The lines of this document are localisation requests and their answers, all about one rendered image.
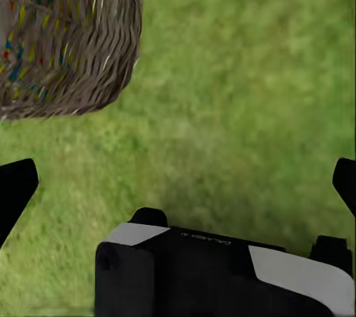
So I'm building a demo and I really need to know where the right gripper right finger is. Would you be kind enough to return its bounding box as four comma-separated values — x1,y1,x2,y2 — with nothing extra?
332,157,356,218

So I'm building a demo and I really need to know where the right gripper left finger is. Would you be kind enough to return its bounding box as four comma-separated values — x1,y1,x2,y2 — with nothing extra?
0,158,39,248

